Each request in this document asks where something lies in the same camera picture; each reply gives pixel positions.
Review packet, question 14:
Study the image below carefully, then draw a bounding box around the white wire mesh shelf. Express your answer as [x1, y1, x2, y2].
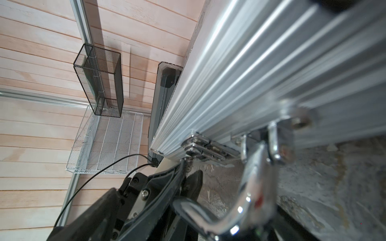
[66, 106, 144, 175]

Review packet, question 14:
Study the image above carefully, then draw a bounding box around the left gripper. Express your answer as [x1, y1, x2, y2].
[47, 160, 186, 241]

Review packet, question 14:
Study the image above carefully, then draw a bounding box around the black mesh basket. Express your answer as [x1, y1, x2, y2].
[73, 44, 124, 117]

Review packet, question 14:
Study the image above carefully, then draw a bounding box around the dark grey poker case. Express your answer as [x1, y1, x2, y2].
[148, 62, 183, 147]

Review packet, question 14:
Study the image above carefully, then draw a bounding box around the silver aluminium poker case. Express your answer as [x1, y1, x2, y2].
[150, 1, 386, 241]

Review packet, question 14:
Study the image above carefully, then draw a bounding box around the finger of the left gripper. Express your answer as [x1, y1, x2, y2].
[168, 170, 203, 241]

